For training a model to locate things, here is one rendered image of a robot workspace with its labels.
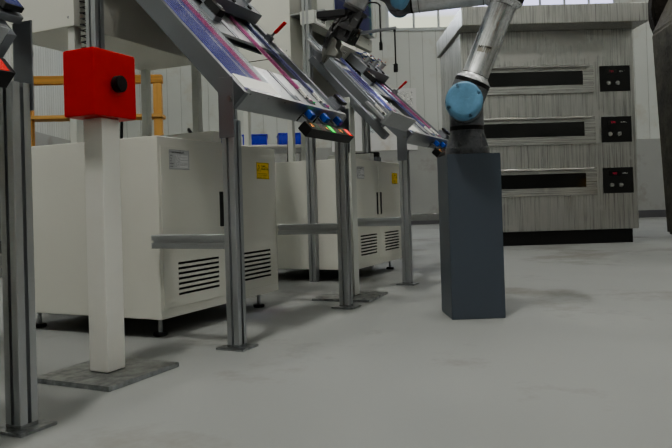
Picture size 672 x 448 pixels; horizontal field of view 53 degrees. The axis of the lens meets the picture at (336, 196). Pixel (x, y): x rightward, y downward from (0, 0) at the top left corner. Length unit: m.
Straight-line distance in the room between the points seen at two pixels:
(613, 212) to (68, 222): 4.57
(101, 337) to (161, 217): 0.52
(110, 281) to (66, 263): 0.68
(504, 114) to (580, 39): 0.88
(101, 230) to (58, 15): 0.97
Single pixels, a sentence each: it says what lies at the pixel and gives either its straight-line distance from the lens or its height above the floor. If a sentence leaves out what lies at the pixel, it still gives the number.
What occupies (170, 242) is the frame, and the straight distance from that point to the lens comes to 2.03.
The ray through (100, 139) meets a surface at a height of 0.57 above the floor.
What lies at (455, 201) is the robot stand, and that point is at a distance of 2.25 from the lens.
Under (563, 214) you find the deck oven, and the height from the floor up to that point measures 0.25.
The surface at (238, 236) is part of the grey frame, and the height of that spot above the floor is 0.31.
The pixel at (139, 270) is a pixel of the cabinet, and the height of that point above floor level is 0.21.
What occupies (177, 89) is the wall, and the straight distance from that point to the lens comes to 11.28.
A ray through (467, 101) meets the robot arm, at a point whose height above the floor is 0.71.
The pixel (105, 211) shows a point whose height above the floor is 0.40.
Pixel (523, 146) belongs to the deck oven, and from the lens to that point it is 5.71.
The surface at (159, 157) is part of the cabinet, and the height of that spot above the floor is 0.55.
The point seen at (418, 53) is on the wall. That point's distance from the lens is 11.31.
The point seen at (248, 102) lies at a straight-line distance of 1.98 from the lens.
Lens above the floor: 0.40
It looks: 1 degrees up
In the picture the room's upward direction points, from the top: 2 degrees counter-clockwise
